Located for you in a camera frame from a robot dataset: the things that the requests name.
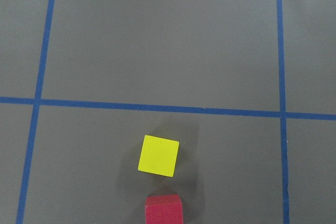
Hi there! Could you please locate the brown paper table cover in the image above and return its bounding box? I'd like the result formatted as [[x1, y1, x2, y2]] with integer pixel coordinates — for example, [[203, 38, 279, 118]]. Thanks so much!
[[1, 0, 335, 223]]

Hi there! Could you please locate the yellow cube block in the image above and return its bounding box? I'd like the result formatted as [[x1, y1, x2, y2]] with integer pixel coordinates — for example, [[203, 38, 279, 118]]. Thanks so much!
[[138, 135, 180, 177]]

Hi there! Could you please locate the red cube block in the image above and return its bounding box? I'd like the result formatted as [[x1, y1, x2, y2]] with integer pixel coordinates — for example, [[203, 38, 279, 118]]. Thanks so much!
[[145, 194, 184, 224]]

